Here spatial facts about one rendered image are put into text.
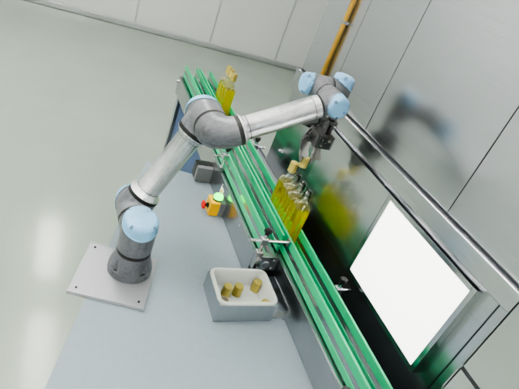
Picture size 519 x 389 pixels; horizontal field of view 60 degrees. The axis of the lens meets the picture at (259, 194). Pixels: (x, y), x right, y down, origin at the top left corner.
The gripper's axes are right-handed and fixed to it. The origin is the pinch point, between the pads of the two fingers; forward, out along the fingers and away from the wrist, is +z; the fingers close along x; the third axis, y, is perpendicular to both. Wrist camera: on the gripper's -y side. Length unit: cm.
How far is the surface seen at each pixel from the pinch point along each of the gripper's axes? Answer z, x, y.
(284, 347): 46, -10, 52
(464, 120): -42, 15, 44
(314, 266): 27.9, 3.2, 30.6
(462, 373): -18, -23, 105
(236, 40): 99, 164, -576
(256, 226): 28.4, -13.4, 8.7
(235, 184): 29.5, -13.4, -22.0
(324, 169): 4.2, 12.0, -1.8
